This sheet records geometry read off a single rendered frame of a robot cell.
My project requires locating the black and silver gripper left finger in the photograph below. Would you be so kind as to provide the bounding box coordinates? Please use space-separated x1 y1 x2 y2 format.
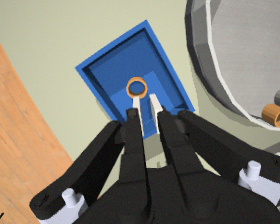
29 96 150 224

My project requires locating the blue square tray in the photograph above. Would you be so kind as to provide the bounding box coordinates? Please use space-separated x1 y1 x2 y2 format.
75 19 195 140

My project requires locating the grey round turning table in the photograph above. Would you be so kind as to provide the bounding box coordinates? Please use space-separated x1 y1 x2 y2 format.
184 0 280 131

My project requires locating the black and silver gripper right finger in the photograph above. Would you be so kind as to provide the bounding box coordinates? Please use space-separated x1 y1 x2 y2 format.
149 94 280 218

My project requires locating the grey metal bushing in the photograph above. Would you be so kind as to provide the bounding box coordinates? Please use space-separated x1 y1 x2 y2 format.
274 90 280 106

